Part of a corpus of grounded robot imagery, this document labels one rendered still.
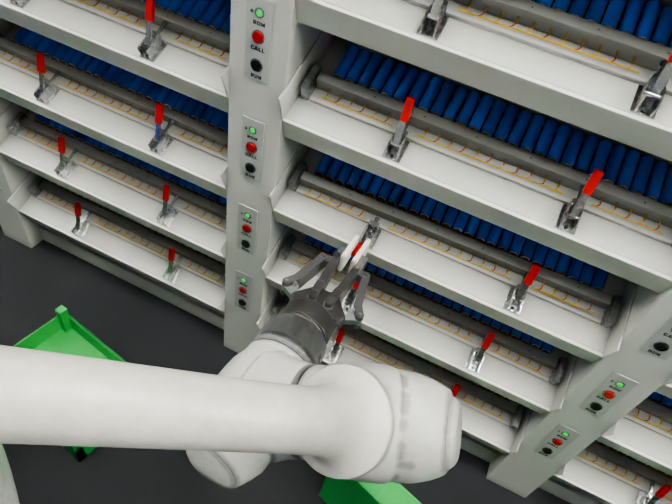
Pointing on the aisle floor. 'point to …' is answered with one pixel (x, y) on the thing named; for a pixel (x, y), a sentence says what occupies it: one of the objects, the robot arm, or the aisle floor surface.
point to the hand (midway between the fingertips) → (354, 254)
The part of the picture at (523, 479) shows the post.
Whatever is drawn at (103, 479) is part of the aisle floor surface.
